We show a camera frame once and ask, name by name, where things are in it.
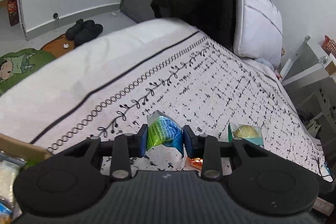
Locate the white pillow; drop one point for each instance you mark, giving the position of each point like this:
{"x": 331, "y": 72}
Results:
{"x": 258, "y": 33}

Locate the white patterned bed blanket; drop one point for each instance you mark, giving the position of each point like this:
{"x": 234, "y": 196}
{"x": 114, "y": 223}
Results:
{"x": 109, "y": 86}

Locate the black slipper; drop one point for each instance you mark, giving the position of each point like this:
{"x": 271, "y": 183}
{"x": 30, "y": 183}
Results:
{"x": 90, "y": 31}
{"x": 72, "y": 32}

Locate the black slipper left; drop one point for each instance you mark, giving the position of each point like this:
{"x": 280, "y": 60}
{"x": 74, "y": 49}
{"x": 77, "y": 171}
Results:
{"x": 72, "y": 32}

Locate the green cartoon floor mat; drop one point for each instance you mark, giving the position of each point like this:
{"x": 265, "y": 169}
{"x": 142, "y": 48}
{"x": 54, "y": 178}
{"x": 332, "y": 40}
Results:
{"x": 16, "y": 66}

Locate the blue candy packet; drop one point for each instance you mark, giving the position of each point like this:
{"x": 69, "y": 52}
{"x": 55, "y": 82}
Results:
{"x": 6, "y": 215}

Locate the white desk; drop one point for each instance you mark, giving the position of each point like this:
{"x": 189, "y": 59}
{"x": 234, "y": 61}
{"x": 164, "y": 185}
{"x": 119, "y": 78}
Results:
{"x": 323, "y": 69}

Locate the dark soda bottle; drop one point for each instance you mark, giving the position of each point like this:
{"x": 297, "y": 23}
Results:
{"x": 12, "y": 9}

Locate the green trimmed cake packet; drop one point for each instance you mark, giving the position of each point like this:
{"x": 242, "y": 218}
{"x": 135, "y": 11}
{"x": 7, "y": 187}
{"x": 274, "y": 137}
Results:
{"x": 247, "y": 132}

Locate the blue green snack packet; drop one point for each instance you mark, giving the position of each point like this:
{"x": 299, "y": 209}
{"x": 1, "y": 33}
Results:
{"x": 163, "y": 130}

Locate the orange jelly cup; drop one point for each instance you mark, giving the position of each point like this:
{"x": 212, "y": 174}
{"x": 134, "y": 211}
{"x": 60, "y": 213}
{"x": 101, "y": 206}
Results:
{"x": 193, "y": 164}

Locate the black door stopper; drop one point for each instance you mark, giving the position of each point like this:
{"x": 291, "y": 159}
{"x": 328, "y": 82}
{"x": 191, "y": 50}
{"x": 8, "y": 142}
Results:
{"x": 56, "y": 16}

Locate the black slipper right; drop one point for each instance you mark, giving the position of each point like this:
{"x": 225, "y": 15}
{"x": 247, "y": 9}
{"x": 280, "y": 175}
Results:
{"x": 90, "y": 31}

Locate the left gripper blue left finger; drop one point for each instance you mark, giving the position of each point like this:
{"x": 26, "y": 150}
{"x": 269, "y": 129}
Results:
{"x": 142, "y": 140}

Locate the red plastic basket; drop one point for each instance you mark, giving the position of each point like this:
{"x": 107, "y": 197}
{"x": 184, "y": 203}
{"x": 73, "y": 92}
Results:
{"x": 329, "y": 46}

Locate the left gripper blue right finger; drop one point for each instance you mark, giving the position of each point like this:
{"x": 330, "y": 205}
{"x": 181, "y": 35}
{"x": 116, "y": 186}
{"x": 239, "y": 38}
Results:
{"x": 191, "y": 142}

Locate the brown cardboard box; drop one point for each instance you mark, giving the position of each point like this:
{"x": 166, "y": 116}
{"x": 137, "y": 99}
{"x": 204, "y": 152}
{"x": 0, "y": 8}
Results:
{"x": 20, "y": 149}

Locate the white square snack packet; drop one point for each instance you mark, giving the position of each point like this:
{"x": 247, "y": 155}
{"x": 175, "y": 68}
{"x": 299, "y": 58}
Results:
{"x": 10, "y": 168}

